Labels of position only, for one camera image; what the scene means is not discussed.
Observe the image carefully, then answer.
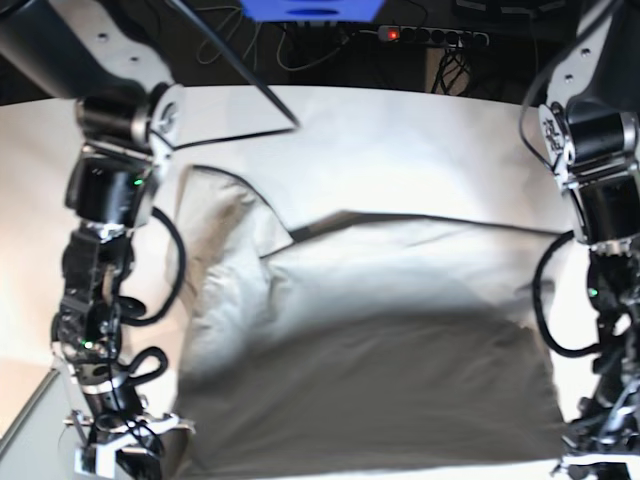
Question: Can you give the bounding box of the blue plastic mount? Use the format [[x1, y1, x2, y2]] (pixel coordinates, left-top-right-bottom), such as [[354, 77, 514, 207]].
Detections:
[[240, 0, 384, 22]]

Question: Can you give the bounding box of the black power strip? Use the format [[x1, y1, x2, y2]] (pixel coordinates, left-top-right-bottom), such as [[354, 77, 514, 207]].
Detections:
[[376, 25, 490, 48]]

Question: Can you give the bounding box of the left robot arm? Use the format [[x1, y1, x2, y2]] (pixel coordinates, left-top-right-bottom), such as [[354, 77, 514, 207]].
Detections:
[[523, 1, 639, 479]]

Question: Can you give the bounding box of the grey tray corner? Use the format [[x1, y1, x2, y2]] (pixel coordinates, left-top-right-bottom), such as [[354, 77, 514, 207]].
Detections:
[[1, 369, 67, 456]]

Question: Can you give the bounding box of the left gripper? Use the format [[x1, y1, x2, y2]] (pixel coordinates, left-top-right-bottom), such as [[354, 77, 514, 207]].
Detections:
[[552, 389, 639, 479]]

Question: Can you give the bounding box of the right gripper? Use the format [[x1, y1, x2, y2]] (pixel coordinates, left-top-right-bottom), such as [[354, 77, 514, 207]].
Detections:
[[61, 394, 195, 479]]

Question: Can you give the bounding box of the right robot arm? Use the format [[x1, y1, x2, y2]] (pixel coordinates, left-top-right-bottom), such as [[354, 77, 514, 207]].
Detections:
[[1, 1, 193, 479]]

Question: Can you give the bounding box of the light grey t-shirt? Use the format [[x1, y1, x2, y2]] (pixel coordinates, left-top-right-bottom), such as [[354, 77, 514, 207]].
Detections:
[[176, 167, 564, 479]]

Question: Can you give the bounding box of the bundle of black cables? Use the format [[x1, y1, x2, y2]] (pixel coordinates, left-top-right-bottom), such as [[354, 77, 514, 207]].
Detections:
[[427, 45, 473, 96]]

